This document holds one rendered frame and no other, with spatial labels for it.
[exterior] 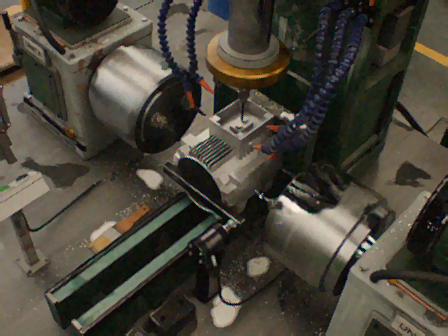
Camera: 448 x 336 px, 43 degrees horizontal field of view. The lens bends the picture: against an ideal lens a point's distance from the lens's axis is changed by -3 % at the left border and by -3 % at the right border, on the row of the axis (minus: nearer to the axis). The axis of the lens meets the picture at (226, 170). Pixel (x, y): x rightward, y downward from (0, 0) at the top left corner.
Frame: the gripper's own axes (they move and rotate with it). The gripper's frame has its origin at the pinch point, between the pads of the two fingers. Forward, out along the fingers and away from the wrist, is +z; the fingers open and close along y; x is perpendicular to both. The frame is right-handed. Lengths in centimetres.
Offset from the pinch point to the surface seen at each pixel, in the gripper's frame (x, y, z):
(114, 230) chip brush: 7.3, 16.5, 34.3
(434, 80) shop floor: 60, 253, 96
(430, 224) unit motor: -78, 33, 33
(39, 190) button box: -3.5, 1.2, 11.5
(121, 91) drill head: -1.9, 32.0, 1.7
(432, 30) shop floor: 82, 301, 80
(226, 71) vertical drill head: -39, 37, 3
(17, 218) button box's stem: 1.4, -5.3, 15.5
